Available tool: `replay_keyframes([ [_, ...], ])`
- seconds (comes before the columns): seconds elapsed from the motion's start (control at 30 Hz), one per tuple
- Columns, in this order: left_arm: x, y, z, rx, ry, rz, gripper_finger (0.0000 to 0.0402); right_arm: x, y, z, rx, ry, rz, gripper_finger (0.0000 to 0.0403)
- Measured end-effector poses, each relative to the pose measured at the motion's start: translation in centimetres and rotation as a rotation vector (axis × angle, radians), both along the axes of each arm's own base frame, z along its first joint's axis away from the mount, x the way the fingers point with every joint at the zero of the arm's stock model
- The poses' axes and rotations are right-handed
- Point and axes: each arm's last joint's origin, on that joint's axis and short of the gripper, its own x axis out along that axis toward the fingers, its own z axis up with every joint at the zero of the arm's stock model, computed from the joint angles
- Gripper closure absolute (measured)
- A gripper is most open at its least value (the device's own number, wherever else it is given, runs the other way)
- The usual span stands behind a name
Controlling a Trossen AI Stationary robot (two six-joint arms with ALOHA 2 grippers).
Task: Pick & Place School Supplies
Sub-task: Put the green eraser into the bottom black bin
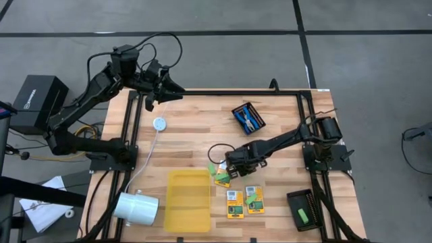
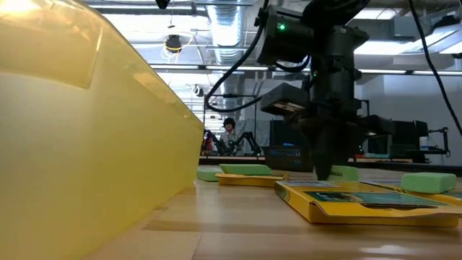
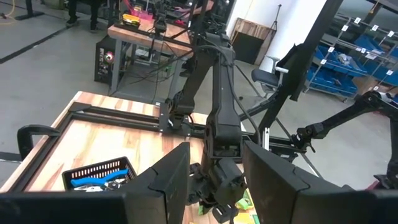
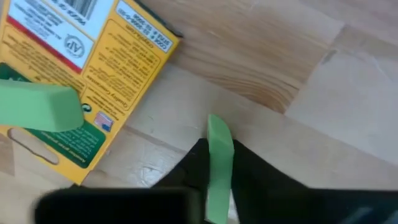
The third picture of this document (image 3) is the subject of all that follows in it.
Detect metal shelf with blue bins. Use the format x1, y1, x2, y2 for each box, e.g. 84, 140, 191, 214
306, 12, 398, 102

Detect black desk leg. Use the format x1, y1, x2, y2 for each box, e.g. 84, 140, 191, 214
14, 0, 45, 21

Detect black computer tower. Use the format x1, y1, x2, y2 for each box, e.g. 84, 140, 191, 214
94, 35, 121, 84

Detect yellow power tool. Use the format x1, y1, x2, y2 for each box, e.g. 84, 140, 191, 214
122, 13, 141, 27

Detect green eraser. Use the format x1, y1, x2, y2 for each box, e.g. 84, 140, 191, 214
235, 198, 253, 212

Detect office chair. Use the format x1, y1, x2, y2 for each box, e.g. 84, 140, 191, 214
251, 55, 292, 96

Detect black rig upright post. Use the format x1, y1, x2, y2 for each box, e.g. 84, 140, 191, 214
256, 0, 345, 150

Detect black table clamp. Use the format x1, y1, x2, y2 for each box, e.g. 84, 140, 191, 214
16, 124, 61, 161

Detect black slotted plastic basket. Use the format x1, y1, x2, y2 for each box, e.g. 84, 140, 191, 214
61, 156, 138, 192

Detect person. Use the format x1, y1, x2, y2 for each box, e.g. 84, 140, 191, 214
65, 0, 105, 34

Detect wooden workbench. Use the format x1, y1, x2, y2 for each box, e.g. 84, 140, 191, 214
107, 17, 215, 94

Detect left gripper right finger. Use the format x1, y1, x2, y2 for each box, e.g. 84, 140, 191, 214
244, 141, 398, 224

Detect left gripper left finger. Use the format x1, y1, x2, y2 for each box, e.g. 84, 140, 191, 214
0, 142, 191, 224

